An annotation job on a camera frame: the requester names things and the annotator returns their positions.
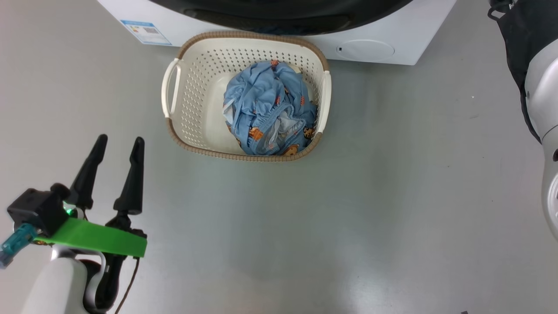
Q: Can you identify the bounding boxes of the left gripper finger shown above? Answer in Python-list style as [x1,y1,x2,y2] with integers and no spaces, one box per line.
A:
[70,134,108,210]
[114,137,145,215]

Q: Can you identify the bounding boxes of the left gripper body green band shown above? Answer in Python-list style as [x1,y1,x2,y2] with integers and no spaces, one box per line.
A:
[34,213,148,312]

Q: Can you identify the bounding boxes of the blue bear-print clothes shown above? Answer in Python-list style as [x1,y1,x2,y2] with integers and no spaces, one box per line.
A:
[223,60,318,156]

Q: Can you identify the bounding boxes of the dark round glass washer door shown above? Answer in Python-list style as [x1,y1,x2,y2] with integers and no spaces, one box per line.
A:
[148,0,415,36]

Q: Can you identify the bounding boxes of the cream perforated laundry basket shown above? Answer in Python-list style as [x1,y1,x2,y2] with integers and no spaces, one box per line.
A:
[161,31,332,163]

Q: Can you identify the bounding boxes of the white front-load washing machine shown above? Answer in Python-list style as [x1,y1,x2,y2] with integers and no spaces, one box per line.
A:
[97,0,457,66]

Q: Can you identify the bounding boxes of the blue energy label sticker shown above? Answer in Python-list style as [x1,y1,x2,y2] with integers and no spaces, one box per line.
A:
[121,20,172,46]

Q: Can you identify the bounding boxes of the round white filter cover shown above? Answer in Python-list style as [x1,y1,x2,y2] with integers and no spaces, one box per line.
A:
[336,39,395,62]

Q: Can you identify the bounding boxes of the thin left gripper cable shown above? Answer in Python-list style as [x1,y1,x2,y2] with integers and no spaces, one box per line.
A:
[114,256,141,314]

